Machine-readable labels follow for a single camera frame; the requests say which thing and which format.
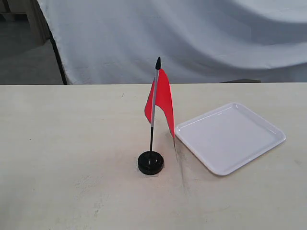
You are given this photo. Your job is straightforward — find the red flag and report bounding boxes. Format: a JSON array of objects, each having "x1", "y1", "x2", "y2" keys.
[{"x1": 144, "y1": 57, "x2": 175, "y2": 151}]

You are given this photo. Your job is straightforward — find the black round plastic object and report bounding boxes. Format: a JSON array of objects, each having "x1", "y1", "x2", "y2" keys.
[{"x1": 137, "y1": 151, "x2": 164, "y2": 175}]

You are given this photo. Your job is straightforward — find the white square plastic tray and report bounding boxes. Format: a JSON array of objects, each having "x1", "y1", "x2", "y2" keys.
[{"x1": 175, "y1": 103, "x2": 286, "y2": 176}]

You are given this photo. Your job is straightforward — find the white backdrop cloth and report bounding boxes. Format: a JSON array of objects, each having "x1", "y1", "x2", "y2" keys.
[{"x1": 39, "y1": 0, "x2": 307, "y2": 84}]

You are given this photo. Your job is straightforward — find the black backdrop stand pole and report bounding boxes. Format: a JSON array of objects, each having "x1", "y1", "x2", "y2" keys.
[{"x1": 37, "y1": 1, "x2": 68, "y2": 85}]

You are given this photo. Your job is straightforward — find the wooden furniture in background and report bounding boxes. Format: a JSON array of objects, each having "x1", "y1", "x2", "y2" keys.
[{"x1": 0, "y1": 0, "x2": 50, "y2": 45}]

